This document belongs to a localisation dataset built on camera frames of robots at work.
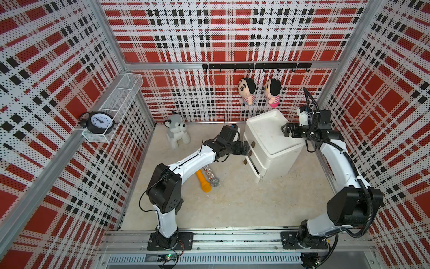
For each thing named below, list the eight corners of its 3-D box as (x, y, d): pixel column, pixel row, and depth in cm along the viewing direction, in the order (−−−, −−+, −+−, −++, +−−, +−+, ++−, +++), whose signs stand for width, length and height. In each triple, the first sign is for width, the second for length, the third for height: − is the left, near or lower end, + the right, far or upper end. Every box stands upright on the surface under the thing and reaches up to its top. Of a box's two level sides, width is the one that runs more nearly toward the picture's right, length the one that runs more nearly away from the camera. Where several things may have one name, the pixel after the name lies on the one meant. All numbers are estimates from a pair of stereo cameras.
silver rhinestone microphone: (213, 188, 91) (212, 185, 89) (202, 170, 99) (202, 166, 96) (220, 184, 93) (219, 181, 90) (209, 166, 100) (208, 163, 97)
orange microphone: (205, 194, 90) (204, 190, 86) (194, 177, 97) (192, 173, 93) (212, 189, 92) (212, 185, 88) (201, 173, 99) (200, 169, 95)
